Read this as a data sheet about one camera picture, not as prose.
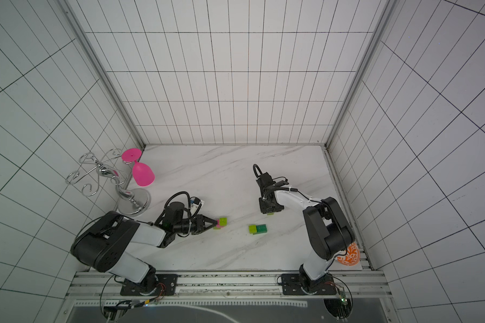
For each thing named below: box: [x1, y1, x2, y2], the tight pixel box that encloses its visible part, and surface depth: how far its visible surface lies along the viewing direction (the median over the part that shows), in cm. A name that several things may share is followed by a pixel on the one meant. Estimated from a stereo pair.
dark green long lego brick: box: [253, 224, 268, 235], surface depth 87 cm
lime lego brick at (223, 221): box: [218, 217, 229, 227], surface depth 86 cm
